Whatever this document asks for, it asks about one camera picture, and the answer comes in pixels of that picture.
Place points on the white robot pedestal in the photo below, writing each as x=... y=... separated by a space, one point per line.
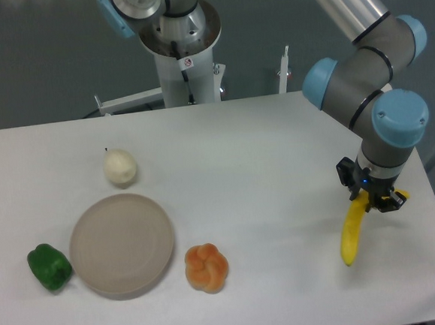
x=182 y=48

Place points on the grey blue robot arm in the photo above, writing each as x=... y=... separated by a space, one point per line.
x=389 y=123

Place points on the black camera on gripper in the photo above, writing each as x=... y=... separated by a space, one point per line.
x=345 y=171

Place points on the orange knotted bread roll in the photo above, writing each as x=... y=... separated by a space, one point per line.
x=206 y=268

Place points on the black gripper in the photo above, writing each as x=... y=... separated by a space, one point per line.
x=379 y=191

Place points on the white metal post right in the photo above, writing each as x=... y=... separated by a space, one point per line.
x=284 y=73

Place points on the white pear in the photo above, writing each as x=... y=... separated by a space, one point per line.
x=119 y=166

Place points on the white metal bracket left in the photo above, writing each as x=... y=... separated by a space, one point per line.
x=118 y=105

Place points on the green bell pepper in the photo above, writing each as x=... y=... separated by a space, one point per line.
x=50 y=267

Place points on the yellow banana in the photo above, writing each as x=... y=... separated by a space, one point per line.
x=350 y=233

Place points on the beige round plate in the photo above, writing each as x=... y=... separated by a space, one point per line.
x=121 y=246

